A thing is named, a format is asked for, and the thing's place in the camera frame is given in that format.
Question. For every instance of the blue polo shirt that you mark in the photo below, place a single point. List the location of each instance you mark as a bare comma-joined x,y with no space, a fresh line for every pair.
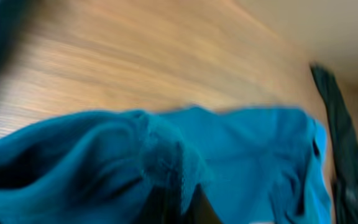
187,166

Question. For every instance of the black shirt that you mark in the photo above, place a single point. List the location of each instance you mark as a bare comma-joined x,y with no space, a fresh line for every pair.
345,146

